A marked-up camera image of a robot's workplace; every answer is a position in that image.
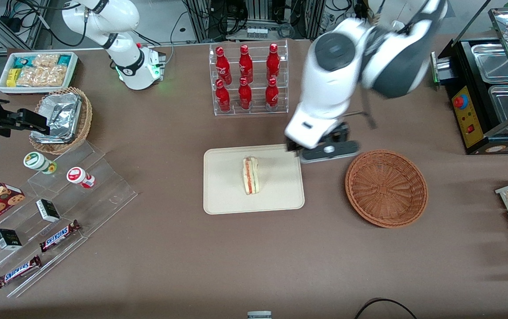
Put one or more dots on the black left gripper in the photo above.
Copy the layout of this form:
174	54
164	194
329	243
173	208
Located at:
341	132

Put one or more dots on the triangular sandwich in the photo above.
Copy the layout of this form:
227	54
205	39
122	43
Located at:
251	175

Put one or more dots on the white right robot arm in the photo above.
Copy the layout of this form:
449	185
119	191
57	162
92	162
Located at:
132	66

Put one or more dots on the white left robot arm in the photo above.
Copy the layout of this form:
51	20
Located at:
334	79

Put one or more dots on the light wicker basket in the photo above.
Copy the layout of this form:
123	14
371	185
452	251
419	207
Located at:
86	119

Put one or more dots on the beige plastic tray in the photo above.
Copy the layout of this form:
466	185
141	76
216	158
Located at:
227	186

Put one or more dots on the brown round wicker basket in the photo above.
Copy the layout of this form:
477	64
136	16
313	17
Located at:
387	190

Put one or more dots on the green lid yogurt cup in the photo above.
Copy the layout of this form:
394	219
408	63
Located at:
36	161

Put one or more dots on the white rectangular snack bin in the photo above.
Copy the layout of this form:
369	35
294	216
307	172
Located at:
3	86

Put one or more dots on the stacked aluminium foil containers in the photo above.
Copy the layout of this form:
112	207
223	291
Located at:
61	115

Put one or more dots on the yellow snack packet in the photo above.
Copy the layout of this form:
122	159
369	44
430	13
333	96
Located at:
13	77

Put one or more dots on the large clear cracker bag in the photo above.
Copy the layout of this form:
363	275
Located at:
41	76

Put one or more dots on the red cola bottle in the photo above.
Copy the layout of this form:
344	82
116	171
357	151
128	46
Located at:
223	66
222	98
245	95
245	64
273	62
271	95

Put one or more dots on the small clear cracker bag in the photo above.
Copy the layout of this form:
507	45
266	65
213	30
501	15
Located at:
45	60

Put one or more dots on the red lid yogurt cup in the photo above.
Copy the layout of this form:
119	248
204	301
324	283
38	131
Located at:
78	176

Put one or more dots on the small teal snack packet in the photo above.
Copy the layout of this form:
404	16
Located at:
64	60

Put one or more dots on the clear acrylic bottle rack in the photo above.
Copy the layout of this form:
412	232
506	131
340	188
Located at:
258	71

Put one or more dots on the small black box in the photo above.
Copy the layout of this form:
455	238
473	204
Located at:
48	210
7	239

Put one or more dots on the clear acrylic stepped display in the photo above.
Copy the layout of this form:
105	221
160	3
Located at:
99	190

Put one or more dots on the snickers chocolate bar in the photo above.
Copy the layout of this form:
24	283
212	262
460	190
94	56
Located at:
17	272
59	236

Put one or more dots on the white power strip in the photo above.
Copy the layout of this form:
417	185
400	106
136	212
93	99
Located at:
257	33

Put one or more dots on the grey device at table edge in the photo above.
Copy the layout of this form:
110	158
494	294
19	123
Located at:
259	315

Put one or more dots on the black hot food warmer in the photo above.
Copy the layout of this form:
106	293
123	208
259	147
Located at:
469	119

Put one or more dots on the aluminium frame rack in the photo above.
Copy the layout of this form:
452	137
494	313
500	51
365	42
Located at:
201	20

